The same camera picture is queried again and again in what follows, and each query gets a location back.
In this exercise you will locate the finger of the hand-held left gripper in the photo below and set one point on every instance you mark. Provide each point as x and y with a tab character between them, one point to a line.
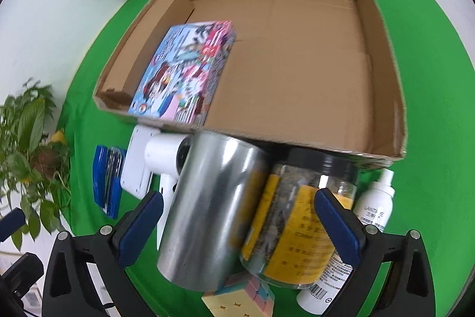
11	222

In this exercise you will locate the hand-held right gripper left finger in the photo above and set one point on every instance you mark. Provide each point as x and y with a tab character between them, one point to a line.
141	224

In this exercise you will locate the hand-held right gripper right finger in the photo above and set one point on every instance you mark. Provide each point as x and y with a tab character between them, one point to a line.
337	224

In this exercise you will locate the clear jar with black lid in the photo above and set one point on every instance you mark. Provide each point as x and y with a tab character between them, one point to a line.
293	228

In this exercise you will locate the blue stapler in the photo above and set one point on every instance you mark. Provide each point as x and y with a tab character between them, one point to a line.
99	176

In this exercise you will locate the silver metal can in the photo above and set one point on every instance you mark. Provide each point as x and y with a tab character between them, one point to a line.
207	213

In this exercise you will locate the white hair dryer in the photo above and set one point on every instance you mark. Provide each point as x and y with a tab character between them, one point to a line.
163	153

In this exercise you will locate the large cardboard box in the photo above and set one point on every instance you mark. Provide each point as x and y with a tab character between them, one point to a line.
297	79

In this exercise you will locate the white flat plastic device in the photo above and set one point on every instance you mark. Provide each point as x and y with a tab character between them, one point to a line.
135	161

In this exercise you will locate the large leafy potted plant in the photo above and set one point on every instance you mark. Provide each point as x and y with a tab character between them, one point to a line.
26	124

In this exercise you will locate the pastel puzzle cube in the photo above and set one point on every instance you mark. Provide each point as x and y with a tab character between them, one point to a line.
237	298

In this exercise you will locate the colourful cartoon toy box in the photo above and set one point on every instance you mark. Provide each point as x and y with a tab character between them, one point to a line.
178	79

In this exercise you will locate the green table cloth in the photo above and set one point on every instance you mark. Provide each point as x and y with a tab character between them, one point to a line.
426	79

